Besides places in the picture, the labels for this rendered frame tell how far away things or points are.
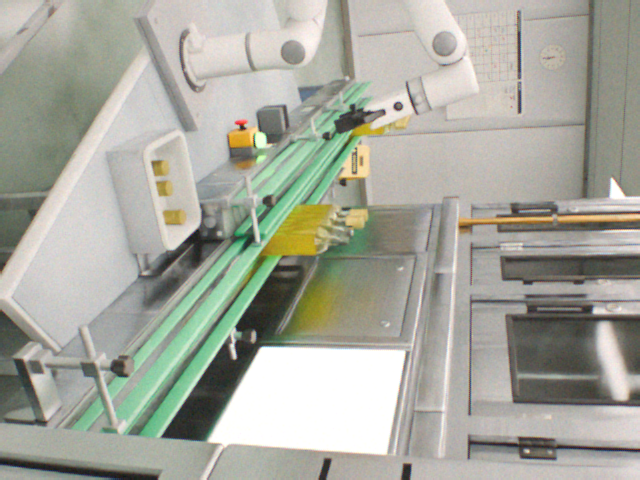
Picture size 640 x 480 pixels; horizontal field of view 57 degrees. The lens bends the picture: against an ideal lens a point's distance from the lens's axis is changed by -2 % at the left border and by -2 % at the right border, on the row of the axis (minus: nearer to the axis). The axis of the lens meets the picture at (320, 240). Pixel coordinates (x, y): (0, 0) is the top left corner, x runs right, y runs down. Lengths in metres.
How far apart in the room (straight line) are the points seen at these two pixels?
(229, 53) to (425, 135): 6.03
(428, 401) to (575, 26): 6.41
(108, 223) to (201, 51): 0.50
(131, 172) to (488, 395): 0.81
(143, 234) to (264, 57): 0.51
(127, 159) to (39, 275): 0.30
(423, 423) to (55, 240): 0.71
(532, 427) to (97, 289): 0.83
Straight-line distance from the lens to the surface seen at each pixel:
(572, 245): 1.82
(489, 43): 7.21
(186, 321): 1.14
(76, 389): 1.00
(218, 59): 1.50
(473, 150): 7.44
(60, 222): 1.13
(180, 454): 0.55
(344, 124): 1.29
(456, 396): 1.17
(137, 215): 1.26
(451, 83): 1.25
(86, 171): 1.20
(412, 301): 1.42
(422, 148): 7.46
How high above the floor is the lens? 1.45
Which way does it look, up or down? 15 degrees down
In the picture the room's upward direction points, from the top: 89 degrees clockwise
